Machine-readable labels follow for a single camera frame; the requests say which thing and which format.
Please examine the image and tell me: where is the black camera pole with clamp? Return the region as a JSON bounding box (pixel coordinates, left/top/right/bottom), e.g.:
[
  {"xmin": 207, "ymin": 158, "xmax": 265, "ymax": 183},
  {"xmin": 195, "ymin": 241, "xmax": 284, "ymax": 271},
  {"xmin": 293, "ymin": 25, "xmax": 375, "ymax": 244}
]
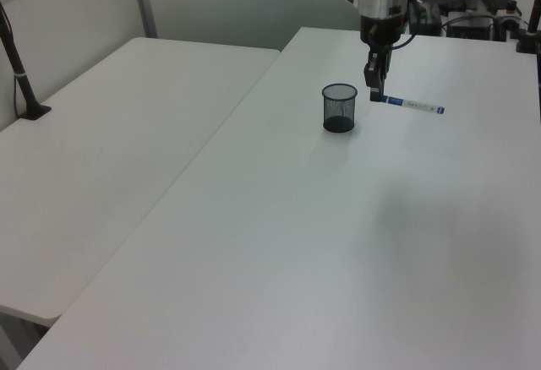
[{"xmin": 514, "ymin": 0, "xmax": 541, "ymax": 55}]

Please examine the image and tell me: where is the white side table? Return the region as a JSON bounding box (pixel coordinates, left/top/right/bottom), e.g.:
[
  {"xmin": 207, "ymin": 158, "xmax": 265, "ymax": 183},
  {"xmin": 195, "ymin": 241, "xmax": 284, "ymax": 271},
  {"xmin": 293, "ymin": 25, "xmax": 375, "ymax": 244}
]
[{"xmin": 0, "ymin": 36, "xmax": 282, "ymax": 329}]

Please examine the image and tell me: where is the blue and white marker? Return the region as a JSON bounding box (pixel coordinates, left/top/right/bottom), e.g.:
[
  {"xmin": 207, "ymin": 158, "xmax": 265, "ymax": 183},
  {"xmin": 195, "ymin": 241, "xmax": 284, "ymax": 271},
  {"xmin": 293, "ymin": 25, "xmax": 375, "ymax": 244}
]
[{"xmin": 380, "ymin": 95, "xmax": 447, "ymax": 116}]

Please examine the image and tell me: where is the black camera pole, white tie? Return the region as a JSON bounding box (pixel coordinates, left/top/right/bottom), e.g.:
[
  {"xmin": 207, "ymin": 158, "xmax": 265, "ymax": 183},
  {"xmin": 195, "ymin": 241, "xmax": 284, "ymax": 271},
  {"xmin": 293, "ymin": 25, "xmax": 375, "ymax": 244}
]
[{"xmin": 0, "ymin": 0, "xmax": 53, "ymax": 122}]

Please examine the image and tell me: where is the black mesh pen cup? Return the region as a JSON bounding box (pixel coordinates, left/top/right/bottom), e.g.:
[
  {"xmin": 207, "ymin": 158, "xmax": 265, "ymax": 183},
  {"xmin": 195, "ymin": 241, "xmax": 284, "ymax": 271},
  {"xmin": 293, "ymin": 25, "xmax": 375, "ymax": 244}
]
[{"xmin": 321, "ymin": 83, "xmax": 358, "ymax": 133}]

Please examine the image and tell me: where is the black equipment on desk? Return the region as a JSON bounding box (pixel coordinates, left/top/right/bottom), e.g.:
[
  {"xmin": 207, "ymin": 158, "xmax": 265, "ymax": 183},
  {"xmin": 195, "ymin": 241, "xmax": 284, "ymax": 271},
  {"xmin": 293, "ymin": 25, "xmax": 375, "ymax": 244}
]
[{"xmin": 407, "ymin": 0, "xmax": 523, "ymax": 44}]

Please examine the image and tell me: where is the grey partition frame post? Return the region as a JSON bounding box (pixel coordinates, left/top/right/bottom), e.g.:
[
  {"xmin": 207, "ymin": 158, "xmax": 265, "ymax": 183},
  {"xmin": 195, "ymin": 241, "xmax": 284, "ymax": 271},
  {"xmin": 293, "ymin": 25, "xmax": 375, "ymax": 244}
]
[{"xmin": 128, "ymin": 0, "xmax": 159, "ymax": 39}]

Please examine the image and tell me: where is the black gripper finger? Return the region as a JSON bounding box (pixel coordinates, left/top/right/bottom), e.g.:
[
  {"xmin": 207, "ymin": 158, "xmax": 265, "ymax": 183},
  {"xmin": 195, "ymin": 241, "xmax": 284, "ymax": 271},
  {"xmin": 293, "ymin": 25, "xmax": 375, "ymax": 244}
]
[
  {"xmin": 363, "ymin": 49, "xmax": 385, "ymax": 103},
  {"xmin": 378, "ymin": 50, "xmax": 393, "ymax": 89}
]

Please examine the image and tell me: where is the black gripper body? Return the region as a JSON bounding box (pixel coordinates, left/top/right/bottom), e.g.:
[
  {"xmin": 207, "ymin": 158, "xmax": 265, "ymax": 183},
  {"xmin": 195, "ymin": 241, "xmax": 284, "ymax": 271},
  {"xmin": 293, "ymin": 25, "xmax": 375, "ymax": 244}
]
[{"xmin": 358, "ymin": 13, "xmax": 408, "ymax": 53}]

